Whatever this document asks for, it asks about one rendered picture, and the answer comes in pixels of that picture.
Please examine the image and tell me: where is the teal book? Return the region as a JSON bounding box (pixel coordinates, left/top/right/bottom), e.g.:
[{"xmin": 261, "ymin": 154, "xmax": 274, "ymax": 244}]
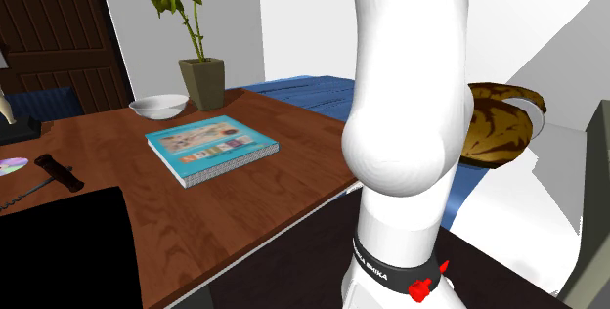
[{"xmin": 144, "ymin": 114, "xmax": 281, "ymax": 190}]

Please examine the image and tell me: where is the green plant in olive pot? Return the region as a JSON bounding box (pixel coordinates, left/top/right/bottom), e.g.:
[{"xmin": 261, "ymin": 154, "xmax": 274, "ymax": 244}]
[{"xmin": 113, "ymin": 0, "xmax": 232, "ymax": 112}]

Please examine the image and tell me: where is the dark robot stand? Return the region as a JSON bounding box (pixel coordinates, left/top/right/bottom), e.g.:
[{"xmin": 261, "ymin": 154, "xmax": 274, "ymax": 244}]
[{"xmin": 208, "ymin": 187, "xmax": 574, "ymax": 309}]

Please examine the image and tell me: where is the brown wooden desk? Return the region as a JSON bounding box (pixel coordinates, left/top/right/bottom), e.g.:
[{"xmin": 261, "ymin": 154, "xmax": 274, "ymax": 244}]
[{"xmin": 0, "ymin": 88, "xmax": 360, "ymax": 309}]

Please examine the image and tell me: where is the white bowl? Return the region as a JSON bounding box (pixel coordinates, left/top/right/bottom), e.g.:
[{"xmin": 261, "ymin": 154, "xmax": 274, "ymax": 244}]
[{"xmin": 127, "ymin": 93, "xmax": 191, "ymax": 121}]

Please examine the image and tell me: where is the yellow brown patterned cushion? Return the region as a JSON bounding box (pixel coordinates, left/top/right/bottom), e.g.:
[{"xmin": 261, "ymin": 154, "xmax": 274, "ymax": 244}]
[{"xmin": 457, "ymin": 81, "xmax": 548, "ymax": 170}]

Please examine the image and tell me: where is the white round disc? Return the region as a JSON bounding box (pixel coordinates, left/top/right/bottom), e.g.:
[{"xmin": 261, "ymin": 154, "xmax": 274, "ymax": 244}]
[{"xmin": 501, "ymin": 97, "xmax": 546, "ymax": 143}]

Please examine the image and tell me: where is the blue upholstered chair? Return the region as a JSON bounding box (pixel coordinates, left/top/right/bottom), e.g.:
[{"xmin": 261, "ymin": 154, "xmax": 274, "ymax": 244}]
[{"xmin": 3, "ymin": 86, "xmax": 87, "ymax": 123}]

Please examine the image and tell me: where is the black flat block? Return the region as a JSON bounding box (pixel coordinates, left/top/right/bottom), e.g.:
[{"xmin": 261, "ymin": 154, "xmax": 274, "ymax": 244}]
[{"xmin": 0, "ymin": 185, "xmax": 145, "ymax": 309}]

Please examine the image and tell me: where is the dark brown wooden door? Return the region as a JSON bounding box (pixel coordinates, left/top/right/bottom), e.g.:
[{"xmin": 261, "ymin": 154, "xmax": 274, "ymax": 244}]
[{"xmin": 0, "ymin": 0, "xmax": 136, "ymax": 114}]

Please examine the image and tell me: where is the beige lamp with black base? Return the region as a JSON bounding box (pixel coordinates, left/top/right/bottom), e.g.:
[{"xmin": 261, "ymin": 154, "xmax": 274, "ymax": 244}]
[{"xmin": 0, "ymin": 43, "xmax": 44, "ymax": 147}]

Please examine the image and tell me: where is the shiny compact disc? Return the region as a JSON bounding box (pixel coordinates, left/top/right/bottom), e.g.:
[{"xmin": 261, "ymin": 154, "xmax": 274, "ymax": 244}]
[{"xmin": 0, "ymin": 156, "xmax": 30, "ymax": 178}]

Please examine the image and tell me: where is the grey green cabinet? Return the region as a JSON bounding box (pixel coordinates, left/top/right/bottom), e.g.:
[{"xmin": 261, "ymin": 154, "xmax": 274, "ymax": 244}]
[{"xmin": 556, "ymin": 99, "xmax": 610, "ymax": 309}]

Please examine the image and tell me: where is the corkscrew with dark wooden handle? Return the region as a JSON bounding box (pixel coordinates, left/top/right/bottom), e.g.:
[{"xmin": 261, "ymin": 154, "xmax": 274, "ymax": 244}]
[{"xmin": 0, "ymin": 153, "xmax": 86, "ymax": 212}]

